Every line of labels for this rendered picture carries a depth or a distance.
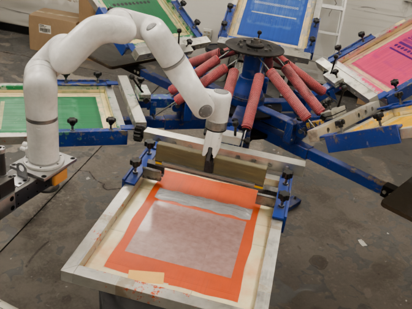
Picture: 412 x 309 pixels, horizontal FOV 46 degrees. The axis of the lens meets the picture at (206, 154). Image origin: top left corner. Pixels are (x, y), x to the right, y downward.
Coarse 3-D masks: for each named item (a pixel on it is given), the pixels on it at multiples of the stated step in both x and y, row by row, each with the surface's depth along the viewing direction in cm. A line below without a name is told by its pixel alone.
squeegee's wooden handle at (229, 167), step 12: (168, 144) 177; (156, 156) 179; (168, 156) 177; (180, 156) 176; (192, 156) 175; (204, 156) 174; (216, 156) 174; (216, 168) 175; (228, 168) 174; (240, 168) 173; (252, 168) 172; (264, 168) 171; (252, 180) 174
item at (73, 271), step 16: (272, 176) 196; (128, 192) 174; (112, 208) 164; (96, 224) 156; (112, 224) 162; (272, 224) 167; (96, 240) 149; (272, 240) 159; (80, 256) 142; (272, 256) 152; (64, 272) 136; (80, 272) 136; (96, 272) 137; (272, 272) 146; (96, 288) 136; (112, 288) 135; (128, 288) 133; (144, 288) 134; (160, 288) 135; (160, 304) 133; (176, 304) 132; (192, 304) 131; (208, 304) 132; (224, 304) 132; (256, 304) 134
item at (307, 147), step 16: (256, 128) 252; (272, 128) 251; (288, 144) 241; (304, 144) 239; (320, 160) 232; (336, 160) 229; (352, 176) 222; (368, 176) 219; (384, 192) 213; (400, 192) 205; (400, 208) 193
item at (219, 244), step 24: (216, 192) 187; (240, 192) 189; (216, 216) 173; (192, 240) 160; (216, 240) 161; (240, 240) 163; (192, 264) 150; (216, 264) 151; (240, 264) 152; (192, 288) 141; (216, 288) 142; (240, 288) 143
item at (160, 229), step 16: (176, 176) 194; (192, 176) 195; (192, 192) 185; (144, 208) 172; (160, 208) 173; (176, 208) 174; (192, 208) 176; (144, 224) 164; (160, 224) 165; (176, 224) 166; (192, 224) 167; (128, 240) 156; (144, 240) 157; (160, 240) 158; (176, 240) 159; (112, 256) 149; (128, 256) 150; (144, 256) 150; (160, 256) 151; (176, 256) 152; (128, 272) 144
